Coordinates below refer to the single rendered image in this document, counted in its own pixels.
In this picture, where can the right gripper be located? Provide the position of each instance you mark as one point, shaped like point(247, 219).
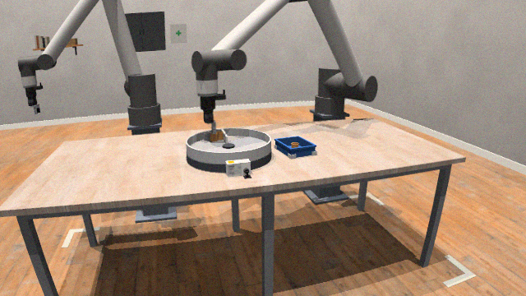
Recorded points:
point(30, 85)

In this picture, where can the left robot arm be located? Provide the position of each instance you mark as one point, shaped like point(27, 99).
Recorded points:
point(206, 64)

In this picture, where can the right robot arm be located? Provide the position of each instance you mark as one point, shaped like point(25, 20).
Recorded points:
point(142, 89)

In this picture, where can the blue shallow tray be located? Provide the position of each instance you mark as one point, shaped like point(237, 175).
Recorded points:
point(305, 147)

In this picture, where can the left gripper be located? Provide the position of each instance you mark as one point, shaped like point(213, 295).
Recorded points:
point(208, 91)

